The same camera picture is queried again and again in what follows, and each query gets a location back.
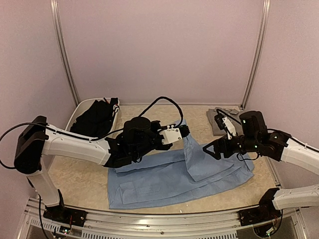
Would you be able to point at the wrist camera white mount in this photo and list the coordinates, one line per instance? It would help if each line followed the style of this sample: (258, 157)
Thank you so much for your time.
(224, 123)
(173, 133)

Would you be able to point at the white plastic laundry basket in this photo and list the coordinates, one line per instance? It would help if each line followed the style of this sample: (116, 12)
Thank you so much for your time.
(85, 105)

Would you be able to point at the left aluminium corner post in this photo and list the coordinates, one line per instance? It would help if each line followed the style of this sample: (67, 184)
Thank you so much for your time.
(63, 52)

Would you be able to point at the right aluminium corner post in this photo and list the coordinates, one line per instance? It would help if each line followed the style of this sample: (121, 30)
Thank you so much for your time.
(257, 53)

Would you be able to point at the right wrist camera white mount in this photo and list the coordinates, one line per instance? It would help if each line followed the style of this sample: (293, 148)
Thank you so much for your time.
(224, 123)

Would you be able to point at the folded grey button shirt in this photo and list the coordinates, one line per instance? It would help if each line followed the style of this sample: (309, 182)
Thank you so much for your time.
(232, 114)

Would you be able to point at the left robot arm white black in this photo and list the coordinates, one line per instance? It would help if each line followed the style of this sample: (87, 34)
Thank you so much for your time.
(138, 137)

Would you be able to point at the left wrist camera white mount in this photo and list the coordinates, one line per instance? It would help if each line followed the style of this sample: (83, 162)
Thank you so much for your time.
(173, 133)

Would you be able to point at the black garment in basket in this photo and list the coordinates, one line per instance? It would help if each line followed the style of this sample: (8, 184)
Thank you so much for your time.
(97, 120)

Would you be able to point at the aluminium corner post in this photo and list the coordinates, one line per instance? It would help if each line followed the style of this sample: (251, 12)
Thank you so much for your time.
(63, 52)
(257, 53)

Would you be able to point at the front aluminium frame rail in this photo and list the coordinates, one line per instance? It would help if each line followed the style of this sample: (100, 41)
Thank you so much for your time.
(102, 224)

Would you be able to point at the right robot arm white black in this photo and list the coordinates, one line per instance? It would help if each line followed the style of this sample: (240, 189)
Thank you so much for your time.
(274, 144)

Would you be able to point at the light blue long sleeve shirt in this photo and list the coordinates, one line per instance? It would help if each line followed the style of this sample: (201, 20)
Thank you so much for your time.
(175, 176)

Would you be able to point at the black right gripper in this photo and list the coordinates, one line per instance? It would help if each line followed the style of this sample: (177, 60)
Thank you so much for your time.
(222, 142)

